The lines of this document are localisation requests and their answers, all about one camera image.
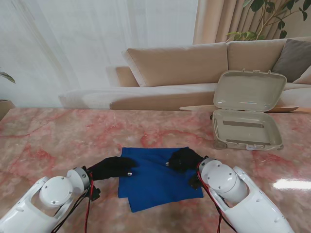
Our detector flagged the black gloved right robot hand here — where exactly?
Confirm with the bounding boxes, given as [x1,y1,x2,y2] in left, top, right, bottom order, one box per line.
[165,148,205,173]

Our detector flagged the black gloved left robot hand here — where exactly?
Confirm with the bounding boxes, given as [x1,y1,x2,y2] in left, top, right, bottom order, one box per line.
[86,156,137,182]

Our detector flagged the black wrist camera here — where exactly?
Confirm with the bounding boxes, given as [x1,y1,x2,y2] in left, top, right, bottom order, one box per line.
[88,186,102,201]
[189,173,202,189]

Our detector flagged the red black right arm cable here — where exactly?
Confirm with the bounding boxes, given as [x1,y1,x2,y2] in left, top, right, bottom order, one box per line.
[196,162,225,233]

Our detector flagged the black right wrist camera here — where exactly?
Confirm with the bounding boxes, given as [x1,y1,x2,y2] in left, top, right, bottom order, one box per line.
[189,173,202,189]

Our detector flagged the white sheer curtain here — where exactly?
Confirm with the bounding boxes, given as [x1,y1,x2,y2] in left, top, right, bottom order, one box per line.
[0,0,200,109]

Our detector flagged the blue shirt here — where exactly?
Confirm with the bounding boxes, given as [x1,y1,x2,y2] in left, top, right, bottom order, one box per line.
[118,146,204,213]

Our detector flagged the red black left arm cable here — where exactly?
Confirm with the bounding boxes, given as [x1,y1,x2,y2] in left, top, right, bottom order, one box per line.
[54,171,97,233]

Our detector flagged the tall green leafy plant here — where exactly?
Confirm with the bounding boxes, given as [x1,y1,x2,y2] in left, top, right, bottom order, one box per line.
[225,0,309,41]

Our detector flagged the single green plant leaf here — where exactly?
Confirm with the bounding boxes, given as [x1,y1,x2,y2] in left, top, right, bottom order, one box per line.
[0,71,16,85]

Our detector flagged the red black arm cable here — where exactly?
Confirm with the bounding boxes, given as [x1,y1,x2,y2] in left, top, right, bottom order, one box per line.
[54,171,97,233]
[196,162,225,233]

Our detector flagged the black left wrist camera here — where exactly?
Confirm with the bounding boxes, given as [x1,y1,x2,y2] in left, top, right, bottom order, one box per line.
[88,186,102,201]

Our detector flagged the beige curtain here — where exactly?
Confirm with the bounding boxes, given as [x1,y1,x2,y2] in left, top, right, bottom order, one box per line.
[193,0,311,46]

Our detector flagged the beige sofa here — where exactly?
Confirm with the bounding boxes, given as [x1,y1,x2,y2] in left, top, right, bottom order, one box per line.
[58,36,311,110]

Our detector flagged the beige open suitcase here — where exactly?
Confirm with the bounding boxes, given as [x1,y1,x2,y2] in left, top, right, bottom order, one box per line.
[209,69,287,151]

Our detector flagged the beige plant pot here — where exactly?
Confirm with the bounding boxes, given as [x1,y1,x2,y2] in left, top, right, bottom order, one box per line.
[0,99,16,121]

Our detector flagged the flat wooden tray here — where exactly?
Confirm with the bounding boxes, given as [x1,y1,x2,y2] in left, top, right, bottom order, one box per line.
[179,104,301,114]

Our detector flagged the grey cushion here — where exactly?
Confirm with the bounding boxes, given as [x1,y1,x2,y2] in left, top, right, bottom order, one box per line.
[271,38,311,83]

